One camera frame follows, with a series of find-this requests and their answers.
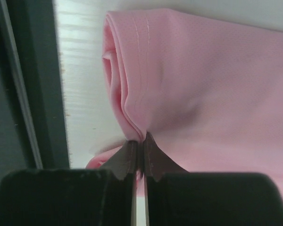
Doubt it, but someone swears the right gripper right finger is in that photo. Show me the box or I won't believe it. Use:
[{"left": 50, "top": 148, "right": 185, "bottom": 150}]
[{"left": 142, "top": 134, "right": 283, "bottom": 226}]

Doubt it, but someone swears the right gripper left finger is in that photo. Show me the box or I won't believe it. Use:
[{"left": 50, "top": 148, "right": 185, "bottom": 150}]
[{"left": 0, "top": 141, "right": 138, "bottom": 226}]

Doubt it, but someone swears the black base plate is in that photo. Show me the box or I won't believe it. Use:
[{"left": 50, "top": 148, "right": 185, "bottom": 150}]
[{"left": 0, "top": 0, "right": 70, "bottom": 180}]

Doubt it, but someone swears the pink t shirt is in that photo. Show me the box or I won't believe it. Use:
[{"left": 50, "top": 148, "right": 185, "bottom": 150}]
[{"left": 84, "top": 9, "right": 283, "bottom": 205}]

